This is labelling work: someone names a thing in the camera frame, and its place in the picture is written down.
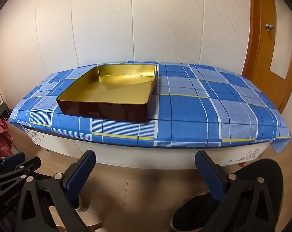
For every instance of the orange wooden door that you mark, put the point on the orange wooden door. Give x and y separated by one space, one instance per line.
262 53

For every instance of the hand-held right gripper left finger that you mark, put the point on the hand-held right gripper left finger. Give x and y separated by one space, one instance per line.
81 174

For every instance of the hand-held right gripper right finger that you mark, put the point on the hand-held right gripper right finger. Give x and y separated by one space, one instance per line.
208 174

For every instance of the black shoe white sole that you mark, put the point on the black shoe white sole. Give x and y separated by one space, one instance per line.
82 205
192 210

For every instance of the metal door knob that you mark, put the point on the metal door knob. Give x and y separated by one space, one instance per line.
269 26

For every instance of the red crumpled cloth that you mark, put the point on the red crumpled cloth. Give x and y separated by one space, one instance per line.
1 135

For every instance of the blue plaid cloth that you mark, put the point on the blue plaid cloth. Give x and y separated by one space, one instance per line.
189 111

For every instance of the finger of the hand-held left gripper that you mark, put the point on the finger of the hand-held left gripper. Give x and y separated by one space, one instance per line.
20 170
10 162

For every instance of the gold-lined dark box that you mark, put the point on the gold-lined dark box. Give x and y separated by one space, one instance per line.
107 87

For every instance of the black crate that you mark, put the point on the black crate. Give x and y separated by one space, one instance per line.
4 113

